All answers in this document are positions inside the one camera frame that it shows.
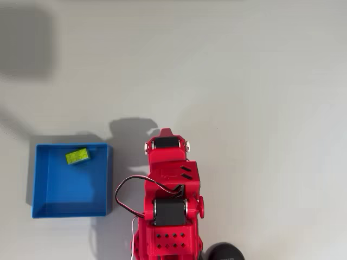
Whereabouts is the black round object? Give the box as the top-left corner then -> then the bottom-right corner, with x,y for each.
204,242 -> 246,260

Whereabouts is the black red white servo cable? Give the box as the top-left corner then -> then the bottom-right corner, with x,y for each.
114,175 -> 187,219

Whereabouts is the blue square tray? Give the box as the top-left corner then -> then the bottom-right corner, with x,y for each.
31,142 -> 114,219

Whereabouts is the green lego brick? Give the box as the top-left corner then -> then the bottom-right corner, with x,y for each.
65,147 -> 92,165

